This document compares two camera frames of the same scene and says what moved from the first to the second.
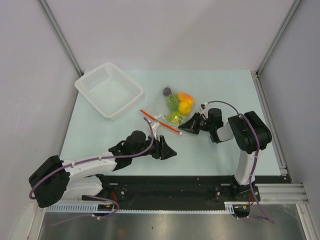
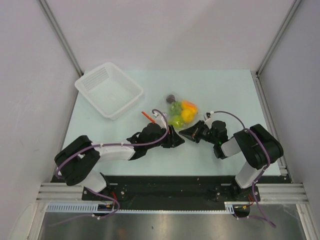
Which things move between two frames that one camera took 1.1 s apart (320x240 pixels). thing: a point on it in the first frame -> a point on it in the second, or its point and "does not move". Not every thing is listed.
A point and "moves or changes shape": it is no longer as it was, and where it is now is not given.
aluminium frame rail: (282, 193) does not move
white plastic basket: (110, 90) does not move
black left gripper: (162, 150) -> (173, 139)
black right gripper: (191, 125) -> (193, 132)
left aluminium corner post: (61, 35) does not move
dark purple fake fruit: (167, 91) -> (170, 99)
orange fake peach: (183, 96) -> (187, 108)
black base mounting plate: (180, 190) does not move
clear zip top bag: (179, 105) moves or changes shape
